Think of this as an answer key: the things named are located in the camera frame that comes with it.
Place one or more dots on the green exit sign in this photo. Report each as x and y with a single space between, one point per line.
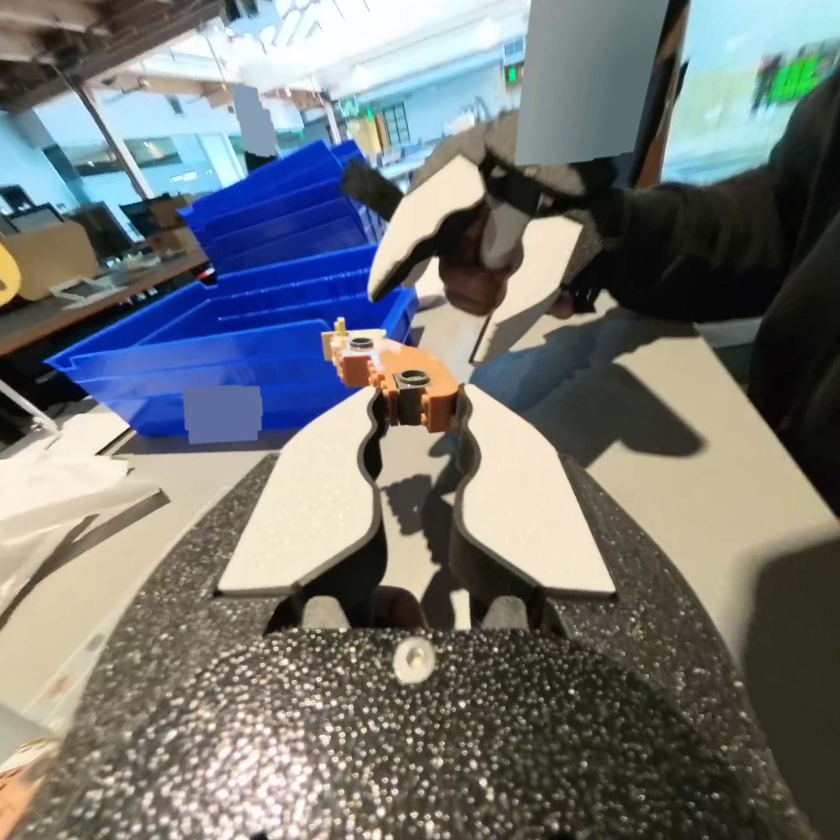
515 72

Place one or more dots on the background monitor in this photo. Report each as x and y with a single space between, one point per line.
105 229

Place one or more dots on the person's right hand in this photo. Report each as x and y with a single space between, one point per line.
469 282

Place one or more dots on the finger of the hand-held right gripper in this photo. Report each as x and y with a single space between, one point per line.
538 275
426 203

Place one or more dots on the person's black jacket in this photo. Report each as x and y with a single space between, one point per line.
807 361

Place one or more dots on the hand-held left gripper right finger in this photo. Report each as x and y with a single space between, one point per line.
525 518

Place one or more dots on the stack of blue plastic bins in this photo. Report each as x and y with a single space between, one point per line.
282 190

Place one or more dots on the grey desk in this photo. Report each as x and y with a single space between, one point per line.
722 407

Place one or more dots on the person's left hand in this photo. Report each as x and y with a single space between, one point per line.
400 610

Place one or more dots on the large blue plastic bin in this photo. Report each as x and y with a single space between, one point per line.
164 354

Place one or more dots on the dark board with yellow rim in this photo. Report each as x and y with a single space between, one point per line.
8 275

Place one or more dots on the orange toy brick model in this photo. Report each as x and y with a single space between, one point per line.
407 358

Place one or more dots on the background wooden desk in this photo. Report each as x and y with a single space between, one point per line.
65 321

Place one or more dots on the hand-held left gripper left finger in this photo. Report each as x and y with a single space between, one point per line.
308 518

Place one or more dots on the person's right forearm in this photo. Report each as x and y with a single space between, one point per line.
709 236

